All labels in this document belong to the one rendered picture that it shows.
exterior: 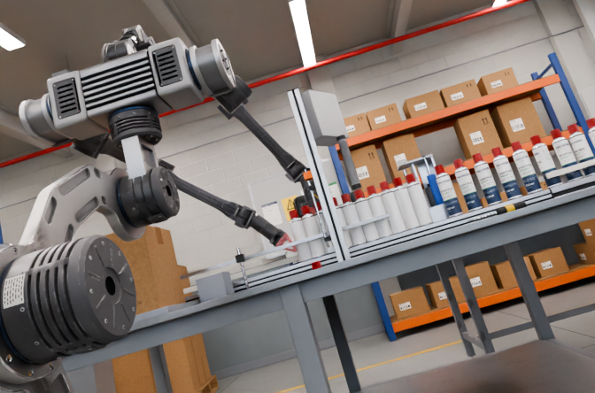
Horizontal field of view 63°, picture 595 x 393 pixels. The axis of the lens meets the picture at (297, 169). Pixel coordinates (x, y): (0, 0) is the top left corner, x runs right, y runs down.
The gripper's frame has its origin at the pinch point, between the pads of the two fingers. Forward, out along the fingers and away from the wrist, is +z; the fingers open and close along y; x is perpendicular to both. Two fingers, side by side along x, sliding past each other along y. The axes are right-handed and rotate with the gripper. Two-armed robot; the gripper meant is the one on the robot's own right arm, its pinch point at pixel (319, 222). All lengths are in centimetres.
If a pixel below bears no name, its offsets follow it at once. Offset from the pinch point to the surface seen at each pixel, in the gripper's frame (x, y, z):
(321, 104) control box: 20.1, -14.0, -40.4
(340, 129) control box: 14.4, -18.2, -30.6
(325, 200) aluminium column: 22.1, -5.3, -4.7
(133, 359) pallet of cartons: -278, 223, 48
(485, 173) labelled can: 10, -65, 1
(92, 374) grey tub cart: -139, 184, 42
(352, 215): 8.6, -13.5, 1.8
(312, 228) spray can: 9.3, 2.8, 2.4
